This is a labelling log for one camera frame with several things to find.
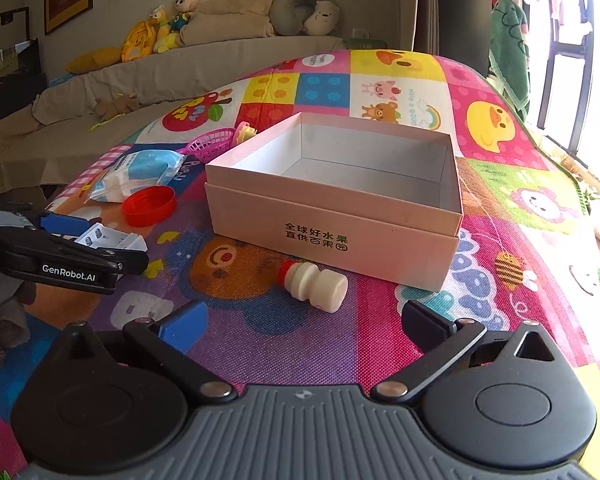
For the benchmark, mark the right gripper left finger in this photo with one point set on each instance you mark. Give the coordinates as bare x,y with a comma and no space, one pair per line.
162,346

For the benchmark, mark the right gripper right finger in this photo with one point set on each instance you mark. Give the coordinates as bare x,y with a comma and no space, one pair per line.
443,344

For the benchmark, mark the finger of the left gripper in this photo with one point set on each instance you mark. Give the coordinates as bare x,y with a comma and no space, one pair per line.
63,225

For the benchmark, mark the red plastic lid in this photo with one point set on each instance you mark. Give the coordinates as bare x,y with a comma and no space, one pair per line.
149,206

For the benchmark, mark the blue wet wipes pack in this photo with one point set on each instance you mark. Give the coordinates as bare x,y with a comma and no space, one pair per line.
135,171

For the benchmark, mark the white yogurt bottle red cap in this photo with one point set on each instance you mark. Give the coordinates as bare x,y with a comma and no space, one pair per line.
323,289

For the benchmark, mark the pink plastic toy basket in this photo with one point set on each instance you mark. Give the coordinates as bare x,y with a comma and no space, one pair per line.
209,145

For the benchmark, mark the pink round toy cake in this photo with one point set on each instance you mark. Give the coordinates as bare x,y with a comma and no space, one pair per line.
243,132

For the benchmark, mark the white plastic clip piece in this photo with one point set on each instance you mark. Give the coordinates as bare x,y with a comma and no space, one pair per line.
99,236

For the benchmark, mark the beige sofa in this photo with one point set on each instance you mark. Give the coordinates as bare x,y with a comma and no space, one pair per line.
68,126

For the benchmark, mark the pink cardboard box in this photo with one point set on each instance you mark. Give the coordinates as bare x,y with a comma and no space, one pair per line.
373,198

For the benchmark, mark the yellow plush toy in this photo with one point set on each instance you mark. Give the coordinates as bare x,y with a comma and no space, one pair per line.
139,43

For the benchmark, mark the cartoon boy doll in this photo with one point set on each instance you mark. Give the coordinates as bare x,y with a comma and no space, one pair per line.
184,11

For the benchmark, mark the green dinosaur towel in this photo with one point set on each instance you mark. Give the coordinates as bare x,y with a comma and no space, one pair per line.
509,55

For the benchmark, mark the beige folded pillow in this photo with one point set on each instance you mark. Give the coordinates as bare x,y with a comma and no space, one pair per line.
223,20

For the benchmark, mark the grey neck pillow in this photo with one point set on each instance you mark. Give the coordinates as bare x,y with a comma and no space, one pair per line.
287,16

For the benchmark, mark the white bear plush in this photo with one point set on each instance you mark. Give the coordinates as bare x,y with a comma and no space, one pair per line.
323,20

